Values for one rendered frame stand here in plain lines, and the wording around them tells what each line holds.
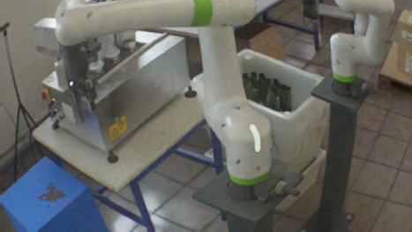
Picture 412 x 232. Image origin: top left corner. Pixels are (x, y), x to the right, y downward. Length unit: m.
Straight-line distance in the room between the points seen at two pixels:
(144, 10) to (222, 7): 0.19
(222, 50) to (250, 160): 0.30
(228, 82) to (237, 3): 0.36
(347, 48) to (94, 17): 1.11
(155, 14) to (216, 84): 0.42
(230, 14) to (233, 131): 0.36
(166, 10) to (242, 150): 0.47
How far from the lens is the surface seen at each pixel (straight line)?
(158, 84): 2.23
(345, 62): 1.96
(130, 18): 1.18
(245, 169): 1.49
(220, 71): 1.50
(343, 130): 2.14
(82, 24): 1.15
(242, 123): 1.45
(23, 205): 2.27
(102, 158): 2.13
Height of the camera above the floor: 1.99
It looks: 32 degrees down
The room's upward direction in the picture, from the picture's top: 7 degrees counter-clockwise
